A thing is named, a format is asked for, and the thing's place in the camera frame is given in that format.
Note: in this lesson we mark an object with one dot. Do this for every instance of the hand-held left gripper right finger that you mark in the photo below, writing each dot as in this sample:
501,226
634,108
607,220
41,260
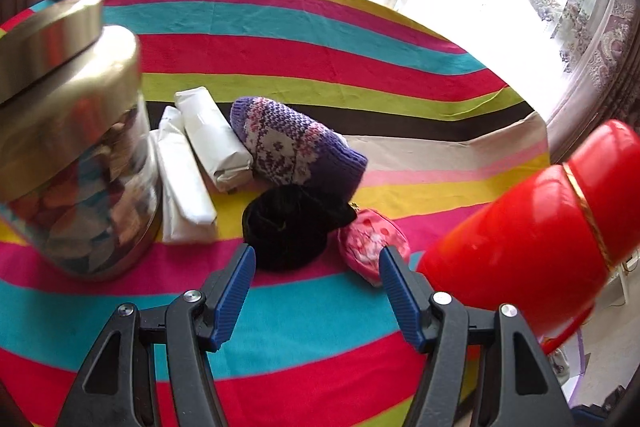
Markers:
400,298

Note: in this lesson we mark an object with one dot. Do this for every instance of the colourful striped blanket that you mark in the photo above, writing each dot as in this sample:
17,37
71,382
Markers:
310,57

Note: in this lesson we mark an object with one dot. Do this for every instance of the red thermos flask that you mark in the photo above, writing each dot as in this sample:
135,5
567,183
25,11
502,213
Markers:
525,237

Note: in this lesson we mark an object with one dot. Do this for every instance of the glass jar with gold lid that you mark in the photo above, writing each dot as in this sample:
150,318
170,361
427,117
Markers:
70,147

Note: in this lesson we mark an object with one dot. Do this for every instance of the pink coin purse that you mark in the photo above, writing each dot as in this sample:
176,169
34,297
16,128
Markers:
367,239

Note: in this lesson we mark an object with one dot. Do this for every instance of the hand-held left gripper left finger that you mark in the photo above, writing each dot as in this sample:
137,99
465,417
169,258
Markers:
231,298

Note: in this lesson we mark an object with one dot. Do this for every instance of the white wrapped packet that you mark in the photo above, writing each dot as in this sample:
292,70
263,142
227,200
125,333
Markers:
172,229
212,137
182,177

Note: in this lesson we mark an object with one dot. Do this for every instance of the purple knitted hat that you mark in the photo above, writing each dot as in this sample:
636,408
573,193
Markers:
295,142

